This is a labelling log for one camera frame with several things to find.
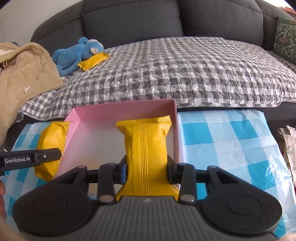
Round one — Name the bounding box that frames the yellow snack pack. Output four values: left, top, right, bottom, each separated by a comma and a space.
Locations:
34, 121, 70, 181
78, 52, 110, 71
116, 116, 179, 200

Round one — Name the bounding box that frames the person's hand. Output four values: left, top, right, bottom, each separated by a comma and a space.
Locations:
0, 180, 6, 219

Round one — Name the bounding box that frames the pink cardboard box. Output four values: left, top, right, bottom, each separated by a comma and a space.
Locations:
56, 99, 180, 176

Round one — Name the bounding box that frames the beige fleece blanket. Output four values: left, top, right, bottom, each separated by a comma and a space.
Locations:
1, 42, 63, 144

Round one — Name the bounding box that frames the grey checkered quilt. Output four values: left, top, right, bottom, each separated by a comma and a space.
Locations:
16, 37, 295, 122

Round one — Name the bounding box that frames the beige patterned bag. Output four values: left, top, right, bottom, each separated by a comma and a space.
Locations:
277, 126, 296, 187

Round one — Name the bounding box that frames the yellow snack pack on sofa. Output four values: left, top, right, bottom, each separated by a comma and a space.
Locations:
78, 52, 110, 71

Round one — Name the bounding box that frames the blue plush toy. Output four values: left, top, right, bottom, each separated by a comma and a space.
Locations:
52, 37, 104, 77

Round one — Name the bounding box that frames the green patterned cushion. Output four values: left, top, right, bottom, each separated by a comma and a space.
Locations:
273, 17, 296, 64

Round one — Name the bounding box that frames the dark grey sofa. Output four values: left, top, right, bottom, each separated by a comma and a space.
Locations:
6, 0, 296, 144

